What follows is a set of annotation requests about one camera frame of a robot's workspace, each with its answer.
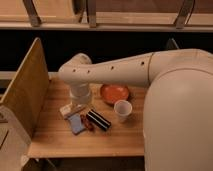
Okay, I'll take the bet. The blue sponge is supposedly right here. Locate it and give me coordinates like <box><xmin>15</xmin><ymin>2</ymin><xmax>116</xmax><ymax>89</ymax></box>
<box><xmin>68</xmin><ymin>113</ymin><xmax>85</xmax><ymax>135</ymax></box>

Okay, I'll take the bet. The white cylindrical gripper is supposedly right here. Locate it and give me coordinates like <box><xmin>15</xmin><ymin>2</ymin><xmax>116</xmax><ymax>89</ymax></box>
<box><xmin>70</xmin><ymin>83</ymin><xmax>92</xmax><ymax>105</ymax></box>

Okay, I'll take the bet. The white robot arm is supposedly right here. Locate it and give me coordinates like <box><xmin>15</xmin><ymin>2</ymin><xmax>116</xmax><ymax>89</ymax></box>
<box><xmin>58</xmin><ymin>49</ymin><xmax>213</xmax><ymax>171</ymax></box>

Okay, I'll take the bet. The right dark divider panel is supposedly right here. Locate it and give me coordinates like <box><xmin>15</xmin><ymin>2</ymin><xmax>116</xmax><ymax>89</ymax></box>
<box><xmin>165</xmin><ymin>38</ymin><xmax>179</xmax><ymax>50</ymax></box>

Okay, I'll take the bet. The left wooden divider panel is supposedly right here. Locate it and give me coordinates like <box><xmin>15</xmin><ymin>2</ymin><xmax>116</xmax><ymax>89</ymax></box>
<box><xmin>0</xmin><ymin>38</ymin><xmax>49</xmax><ymax>145</ymax></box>

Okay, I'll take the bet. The orange plate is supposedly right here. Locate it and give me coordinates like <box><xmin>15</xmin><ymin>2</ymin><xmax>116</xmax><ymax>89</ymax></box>
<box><xmin>100</xmin><ymin>84</ymin><xmax>130</xmax><ymax>105</ymax></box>

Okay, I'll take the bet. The black striped box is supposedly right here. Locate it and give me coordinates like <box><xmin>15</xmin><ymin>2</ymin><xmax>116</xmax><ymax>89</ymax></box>
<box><xmin>86</xmin><ymin>110</ymin><xmax>111</xmax><ymax>131</ymax></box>

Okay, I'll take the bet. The white snack packet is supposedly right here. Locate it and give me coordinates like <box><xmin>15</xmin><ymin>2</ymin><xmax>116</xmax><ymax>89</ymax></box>
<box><xmin>60</xmin><ymin>104</ymin><xmax>86</xmax><ymax>119</ymax></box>

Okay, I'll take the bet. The white paper cup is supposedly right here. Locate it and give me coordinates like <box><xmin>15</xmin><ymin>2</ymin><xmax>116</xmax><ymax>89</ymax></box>
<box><xmin>114</xmin><ymin>100</ymin><xmax>132</xmax><ymax>122</ymax></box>

